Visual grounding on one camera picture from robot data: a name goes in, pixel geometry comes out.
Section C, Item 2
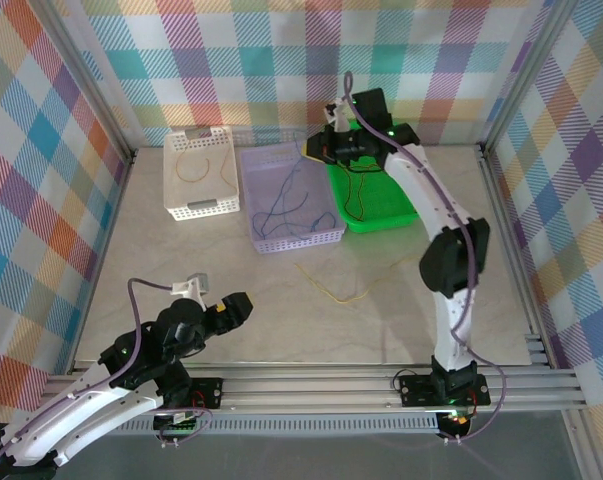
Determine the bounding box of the thin red cable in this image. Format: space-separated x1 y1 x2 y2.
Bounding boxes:
342 164 358 221

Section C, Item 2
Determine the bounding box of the aluminium side rail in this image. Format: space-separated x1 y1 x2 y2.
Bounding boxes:
478 144 553 367
66 153 138 374

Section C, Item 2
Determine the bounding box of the blue cable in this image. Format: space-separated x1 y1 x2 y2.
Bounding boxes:
280 212 336 239
252 128 307 240

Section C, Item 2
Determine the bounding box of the left aluminium frame post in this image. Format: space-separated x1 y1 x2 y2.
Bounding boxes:
30 0 138 164

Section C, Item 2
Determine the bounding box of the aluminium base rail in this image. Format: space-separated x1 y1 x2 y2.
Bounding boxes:
45 362 588 414

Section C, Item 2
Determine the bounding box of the white perforated basket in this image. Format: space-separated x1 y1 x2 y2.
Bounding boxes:
161 125 242 223

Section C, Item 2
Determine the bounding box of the right aluminium side rail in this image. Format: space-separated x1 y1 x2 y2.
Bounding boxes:
478 144 553 367

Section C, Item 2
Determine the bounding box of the thick yellow cable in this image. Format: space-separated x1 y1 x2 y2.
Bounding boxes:
294 254 425 305

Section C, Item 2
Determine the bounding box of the grey slotted cable duct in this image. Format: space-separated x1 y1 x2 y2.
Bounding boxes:
59 416 440 437

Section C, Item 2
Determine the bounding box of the thin orange cable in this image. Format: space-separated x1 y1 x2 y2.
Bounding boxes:
175 148 211 182
219 148 235 189

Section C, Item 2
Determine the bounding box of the purple perforated basket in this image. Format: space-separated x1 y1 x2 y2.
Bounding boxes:
239 144 347 256

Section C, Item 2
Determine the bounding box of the right aluminium frame post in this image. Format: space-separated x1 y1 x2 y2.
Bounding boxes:
478 0 580 157

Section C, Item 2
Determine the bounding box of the aluminium frame post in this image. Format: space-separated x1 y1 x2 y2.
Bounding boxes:
30 0 138 164
478 0 580 157

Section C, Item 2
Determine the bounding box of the green perforated basket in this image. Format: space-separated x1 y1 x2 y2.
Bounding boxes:
326 118 420 235

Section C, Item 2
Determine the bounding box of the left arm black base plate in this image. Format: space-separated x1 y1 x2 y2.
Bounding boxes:
184 376 225 409

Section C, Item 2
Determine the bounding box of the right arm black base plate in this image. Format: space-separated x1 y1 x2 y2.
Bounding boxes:
397 373 492 408

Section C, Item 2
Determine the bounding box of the left aluminium side rail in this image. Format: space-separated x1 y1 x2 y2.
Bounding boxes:
66 153 138 374

